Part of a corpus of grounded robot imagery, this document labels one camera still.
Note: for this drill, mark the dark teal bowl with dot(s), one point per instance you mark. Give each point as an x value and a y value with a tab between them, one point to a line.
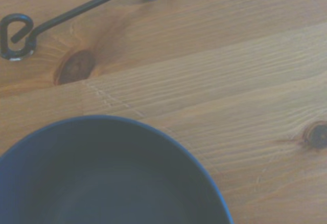
102	178

